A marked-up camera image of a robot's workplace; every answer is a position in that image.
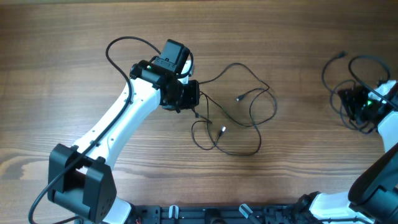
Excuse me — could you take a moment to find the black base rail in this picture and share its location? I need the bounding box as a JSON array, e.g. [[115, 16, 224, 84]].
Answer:
[[131, 204, 318, 224]]

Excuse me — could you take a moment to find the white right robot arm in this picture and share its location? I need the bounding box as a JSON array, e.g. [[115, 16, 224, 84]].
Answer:
[[290, 82, 397, 223]]

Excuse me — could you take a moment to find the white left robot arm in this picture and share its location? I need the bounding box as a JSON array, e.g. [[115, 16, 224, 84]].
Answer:
[[44, 39, 199, 223]]

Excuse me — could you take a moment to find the black usb cable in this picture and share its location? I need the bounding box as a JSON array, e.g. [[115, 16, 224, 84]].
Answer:
[[198, 62, 278, 128], [190, 87, 271, 156], [321, 50, 380, 135]]

